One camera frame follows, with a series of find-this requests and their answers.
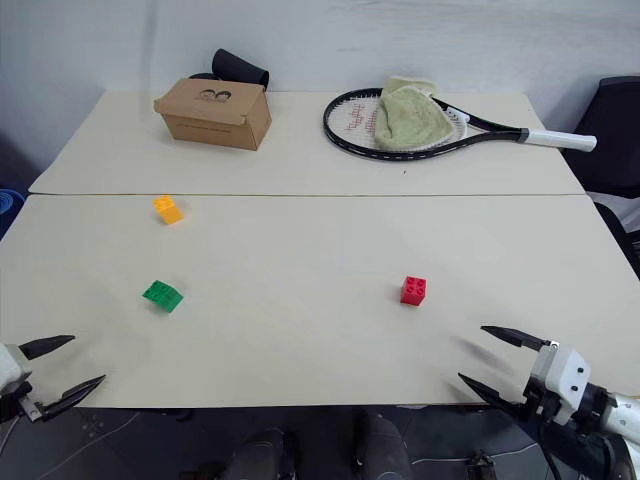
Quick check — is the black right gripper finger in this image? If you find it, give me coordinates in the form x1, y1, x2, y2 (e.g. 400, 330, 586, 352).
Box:
457, 372, 527, 420
480, 325, 552, 352

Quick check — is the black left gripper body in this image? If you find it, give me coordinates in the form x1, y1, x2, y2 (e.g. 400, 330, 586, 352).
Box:
0, 381, 46, 425

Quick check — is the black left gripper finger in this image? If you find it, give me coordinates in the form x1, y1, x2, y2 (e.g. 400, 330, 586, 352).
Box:
18, 334, 77, 362
40, 374, 107, 423

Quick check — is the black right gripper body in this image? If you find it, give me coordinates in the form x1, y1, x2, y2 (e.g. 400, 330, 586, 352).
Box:
520, 375, 570, 427

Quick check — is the red toy brick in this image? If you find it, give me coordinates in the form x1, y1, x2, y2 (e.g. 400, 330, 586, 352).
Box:
399, 275, 429, 307

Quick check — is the green toy brick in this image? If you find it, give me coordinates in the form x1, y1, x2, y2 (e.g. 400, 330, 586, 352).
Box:
141, 279, 185, 315

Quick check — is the yellow toy brick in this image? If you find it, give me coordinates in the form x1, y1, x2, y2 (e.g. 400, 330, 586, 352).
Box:
152, 194, 186, 227

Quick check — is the dark rounded shape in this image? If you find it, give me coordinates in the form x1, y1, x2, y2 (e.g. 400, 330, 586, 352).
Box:
227, 428, 297, 480
351, 411, 414, 480

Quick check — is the blue round object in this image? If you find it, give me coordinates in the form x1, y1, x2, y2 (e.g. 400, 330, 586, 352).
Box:
0, 188, 26, 237

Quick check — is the black and white tennis racket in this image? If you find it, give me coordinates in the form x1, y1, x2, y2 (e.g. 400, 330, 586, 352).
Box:
322, 87, 598, 164

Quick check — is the black office chair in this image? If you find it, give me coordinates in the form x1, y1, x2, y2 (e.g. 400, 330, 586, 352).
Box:
562, 75, 640, 281

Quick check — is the pale green towel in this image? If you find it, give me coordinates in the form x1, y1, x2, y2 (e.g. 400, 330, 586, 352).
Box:
373, 74, 455, 153

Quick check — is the brown cardboard box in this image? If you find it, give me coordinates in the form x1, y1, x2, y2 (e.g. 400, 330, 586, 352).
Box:
152, 77, 273, 152

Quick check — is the black rolled sleeve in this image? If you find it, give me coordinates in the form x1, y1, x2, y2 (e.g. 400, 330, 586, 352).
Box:
188, 48, 271, 92

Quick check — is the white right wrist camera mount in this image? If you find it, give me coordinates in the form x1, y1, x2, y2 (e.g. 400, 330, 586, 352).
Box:
528, 342, 593, 426

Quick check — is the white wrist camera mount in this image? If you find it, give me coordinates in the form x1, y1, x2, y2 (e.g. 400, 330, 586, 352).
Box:
0, 342, 34, 397
528, 342, 593, 426

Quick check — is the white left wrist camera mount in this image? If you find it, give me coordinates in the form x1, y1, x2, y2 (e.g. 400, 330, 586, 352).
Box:
0, 342, 34, 397

